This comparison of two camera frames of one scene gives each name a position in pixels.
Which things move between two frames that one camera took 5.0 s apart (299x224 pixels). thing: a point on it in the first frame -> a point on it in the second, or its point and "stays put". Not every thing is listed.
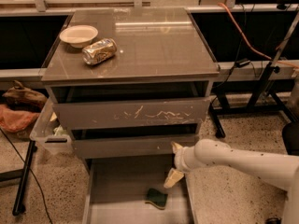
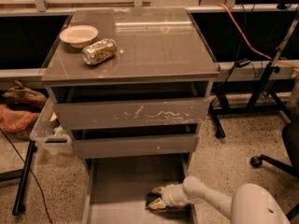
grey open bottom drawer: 115,192 stays put
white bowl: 78,35 stays put
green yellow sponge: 156,198 stays put
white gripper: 179,160 -> 170,195
